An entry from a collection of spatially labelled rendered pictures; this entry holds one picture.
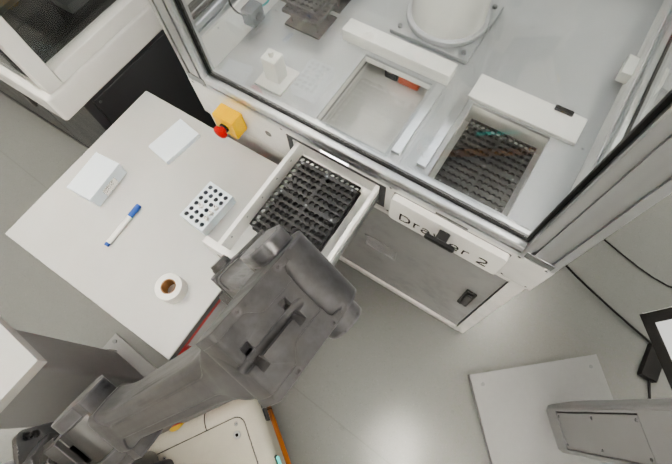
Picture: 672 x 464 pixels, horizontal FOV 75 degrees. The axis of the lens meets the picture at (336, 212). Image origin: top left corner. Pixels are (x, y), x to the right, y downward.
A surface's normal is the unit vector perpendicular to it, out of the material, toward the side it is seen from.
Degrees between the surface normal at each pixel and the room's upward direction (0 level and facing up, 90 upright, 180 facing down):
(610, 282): 0
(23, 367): 0
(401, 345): 0
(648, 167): 90
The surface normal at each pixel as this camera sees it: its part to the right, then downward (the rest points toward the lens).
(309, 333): 0.47, -0.25
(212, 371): -0.36, 0.50
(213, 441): -0.05, -0.40
